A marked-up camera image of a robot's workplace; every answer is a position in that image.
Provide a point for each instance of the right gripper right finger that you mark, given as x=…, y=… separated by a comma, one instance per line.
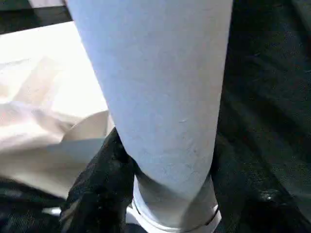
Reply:
x=252, y=199

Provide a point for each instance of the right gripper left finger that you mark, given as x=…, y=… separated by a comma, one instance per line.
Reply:
x=99, y=194

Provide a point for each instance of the white plastic table top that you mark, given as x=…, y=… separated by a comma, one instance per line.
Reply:
x=39, y=87

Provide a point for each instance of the white plastic table leg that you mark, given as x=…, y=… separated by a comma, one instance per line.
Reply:
x=160, y=87

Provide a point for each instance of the black work mat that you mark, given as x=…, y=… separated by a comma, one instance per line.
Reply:
x=267, y=87

